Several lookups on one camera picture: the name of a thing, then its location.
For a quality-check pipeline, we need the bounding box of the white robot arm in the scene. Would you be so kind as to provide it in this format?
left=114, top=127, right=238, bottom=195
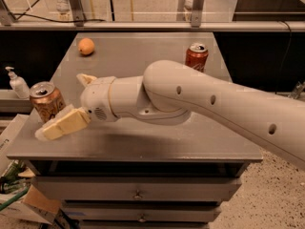
left=35, top=60, right=305, bottom=169

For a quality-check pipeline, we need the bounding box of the orange fruit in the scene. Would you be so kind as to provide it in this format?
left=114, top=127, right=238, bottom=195
left=78, top=38, right=95, bottom=55

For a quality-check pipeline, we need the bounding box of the grey drawer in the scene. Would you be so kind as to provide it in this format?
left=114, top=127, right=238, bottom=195
left=63, top=202, right=221, bottom=222
left=31, top=177, right=241, bottom=201

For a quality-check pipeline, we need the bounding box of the upper grey drawer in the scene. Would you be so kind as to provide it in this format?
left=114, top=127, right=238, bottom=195
left=31, top=177, right=241, bottom=201

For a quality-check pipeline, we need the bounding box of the metal railing frame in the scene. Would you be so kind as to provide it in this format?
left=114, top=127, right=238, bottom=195
left=1, top=0, right=305, bottom=32

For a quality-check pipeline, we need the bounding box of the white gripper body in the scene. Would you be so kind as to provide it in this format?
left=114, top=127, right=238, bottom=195
left=80, top=76, right=118, bottom=122

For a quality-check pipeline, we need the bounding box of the lower grey drawer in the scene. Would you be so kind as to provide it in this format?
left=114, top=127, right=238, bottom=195
left=63, top=202, right=221, bottom=222

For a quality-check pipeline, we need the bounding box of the grey drawer cabinet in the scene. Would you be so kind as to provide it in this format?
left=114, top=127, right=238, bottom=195
left=8, top=32, right=262, bottom=229

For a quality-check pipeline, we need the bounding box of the cardboard box with clutter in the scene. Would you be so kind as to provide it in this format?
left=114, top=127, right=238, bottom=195
left=0, top=114, right=60, bottom=224

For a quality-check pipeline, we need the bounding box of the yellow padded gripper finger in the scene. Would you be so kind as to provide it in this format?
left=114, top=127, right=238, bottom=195
left=76, top=73, right=97, bottom=87
left=35, top=104, right=91, bottom=141

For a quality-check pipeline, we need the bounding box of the orange LaCroix can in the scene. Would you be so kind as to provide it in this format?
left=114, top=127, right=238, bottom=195
left=30, top=81, right=66, bottom=123

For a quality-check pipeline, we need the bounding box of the black cable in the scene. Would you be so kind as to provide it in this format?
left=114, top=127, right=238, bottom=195
left=9, top=0, right=108, bottom=24

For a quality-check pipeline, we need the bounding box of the red Coca-Cola can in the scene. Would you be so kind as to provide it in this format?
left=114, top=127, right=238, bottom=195
left=185, top=42, right=209, bottom=73

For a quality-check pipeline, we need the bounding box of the white soap pump bottle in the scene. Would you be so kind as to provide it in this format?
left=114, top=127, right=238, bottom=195
left=6, top=66, right=30, bottom=99

